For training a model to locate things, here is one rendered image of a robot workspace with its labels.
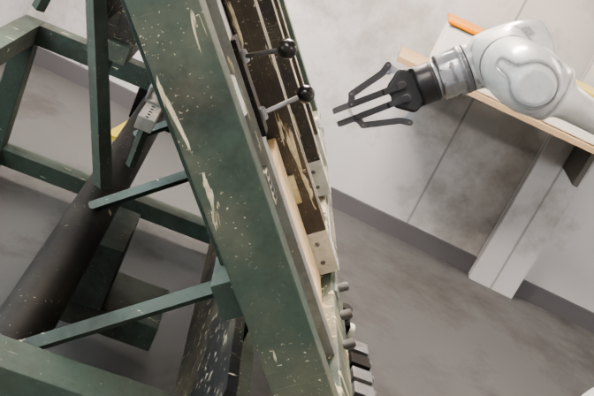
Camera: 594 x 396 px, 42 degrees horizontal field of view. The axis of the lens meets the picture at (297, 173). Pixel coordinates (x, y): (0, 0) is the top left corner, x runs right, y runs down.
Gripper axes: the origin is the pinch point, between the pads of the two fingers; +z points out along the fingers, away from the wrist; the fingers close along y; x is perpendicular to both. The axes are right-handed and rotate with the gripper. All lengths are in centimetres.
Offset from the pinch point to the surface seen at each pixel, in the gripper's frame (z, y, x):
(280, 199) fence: 16.6, 11.4, 8.4
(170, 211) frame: 101, 11, 205
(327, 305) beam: 21, 42, 41
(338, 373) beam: 19, 51, 14
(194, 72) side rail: 16.5, -14.4, -26.1
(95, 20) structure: 57, -50, 65
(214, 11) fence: 13.6, -26.5, -3.7
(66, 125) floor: 165, -54, 283
